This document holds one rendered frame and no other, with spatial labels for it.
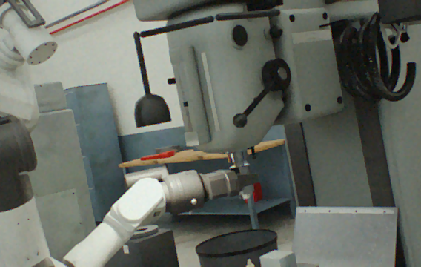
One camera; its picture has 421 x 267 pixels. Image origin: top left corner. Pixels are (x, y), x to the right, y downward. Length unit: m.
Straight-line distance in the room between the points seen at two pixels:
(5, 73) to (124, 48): 7.42
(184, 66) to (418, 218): 0.73
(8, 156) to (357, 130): 0.91
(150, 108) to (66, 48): 8.74
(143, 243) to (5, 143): 0.63
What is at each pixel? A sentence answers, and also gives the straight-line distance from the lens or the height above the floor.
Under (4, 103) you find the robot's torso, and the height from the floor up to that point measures 1.49.
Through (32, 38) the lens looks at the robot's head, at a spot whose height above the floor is 1.60.
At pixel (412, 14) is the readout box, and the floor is 1.52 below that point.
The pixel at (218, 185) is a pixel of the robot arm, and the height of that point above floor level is 1.24.
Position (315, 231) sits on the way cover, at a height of 1.01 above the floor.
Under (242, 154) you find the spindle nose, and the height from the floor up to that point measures 1.29.
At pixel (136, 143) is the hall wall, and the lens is 8.68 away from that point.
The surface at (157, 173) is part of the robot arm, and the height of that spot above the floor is 1.29.
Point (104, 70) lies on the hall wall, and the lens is 9.07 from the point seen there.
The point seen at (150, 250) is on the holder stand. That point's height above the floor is 1.07.
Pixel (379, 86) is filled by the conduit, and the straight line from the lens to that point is 1.35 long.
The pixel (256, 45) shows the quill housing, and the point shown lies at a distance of 1.31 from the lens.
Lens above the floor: 1.42
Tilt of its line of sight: 3 degrees down
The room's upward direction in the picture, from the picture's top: 11 degrees counter-clockwise
